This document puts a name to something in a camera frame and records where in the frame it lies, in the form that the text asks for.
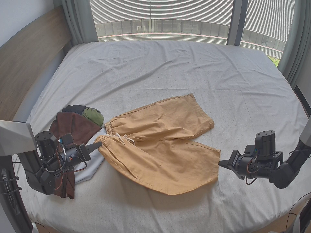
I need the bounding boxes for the brown garment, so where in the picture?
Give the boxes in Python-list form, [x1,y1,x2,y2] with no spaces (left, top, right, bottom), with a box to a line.
[50,112,102,200]

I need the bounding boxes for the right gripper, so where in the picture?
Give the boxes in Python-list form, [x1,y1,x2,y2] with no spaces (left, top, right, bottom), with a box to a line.
[230,150,257,180]

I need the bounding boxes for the grey-green curtain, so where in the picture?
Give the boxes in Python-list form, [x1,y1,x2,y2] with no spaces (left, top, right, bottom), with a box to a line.
[277,0,311,89]
[50,0,99,47]

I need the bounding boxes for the tan shorts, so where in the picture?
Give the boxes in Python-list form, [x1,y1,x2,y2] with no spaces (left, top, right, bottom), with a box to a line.
[97,93,221,195]

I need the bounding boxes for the pale grey garment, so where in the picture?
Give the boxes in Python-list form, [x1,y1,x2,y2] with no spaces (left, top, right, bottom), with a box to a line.
[74,128,107,185]

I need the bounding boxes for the window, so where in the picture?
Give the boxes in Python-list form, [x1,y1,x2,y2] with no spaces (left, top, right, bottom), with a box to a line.
[87,0,296,66]

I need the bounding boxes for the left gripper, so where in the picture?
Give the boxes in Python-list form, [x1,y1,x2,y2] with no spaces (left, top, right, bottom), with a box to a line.
[65,143,91,166]

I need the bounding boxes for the bed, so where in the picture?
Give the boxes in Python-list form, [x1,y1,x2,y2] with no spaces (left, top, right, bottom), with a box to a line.
[0,5,311,233]

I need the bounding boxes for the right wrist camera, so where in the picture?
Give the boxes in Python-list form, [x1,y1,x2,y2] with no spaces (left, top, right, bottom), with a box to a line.
[244,144,257,157]

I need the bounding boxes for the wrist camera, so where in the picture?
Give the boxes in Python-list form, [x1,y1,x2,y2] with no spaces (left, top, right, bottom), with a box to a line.
[59,133,74,148]
[244,144,257,157]

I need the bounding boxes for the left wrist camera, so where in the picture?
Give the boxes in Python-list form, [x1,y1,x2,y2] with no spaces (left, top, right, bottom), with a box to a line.
[59,133,74,148]

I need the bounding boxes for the dark grey garment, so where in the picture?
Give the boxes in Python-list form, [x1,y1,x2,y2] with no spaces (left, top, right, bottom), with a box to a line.
[62,105,86,115]

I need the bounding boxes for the green garment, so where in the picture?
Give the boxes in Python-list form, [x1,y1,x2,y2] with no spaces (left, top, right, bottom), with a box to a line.
[82,107,105,127]

